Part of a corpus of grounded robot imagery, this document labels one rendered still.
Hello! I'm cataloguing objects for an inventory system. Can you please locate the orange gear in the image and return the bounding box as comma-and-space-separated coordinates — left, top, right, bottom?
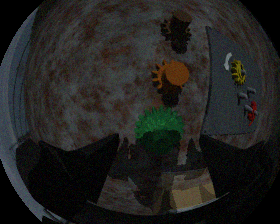
152, 59, 189, 95

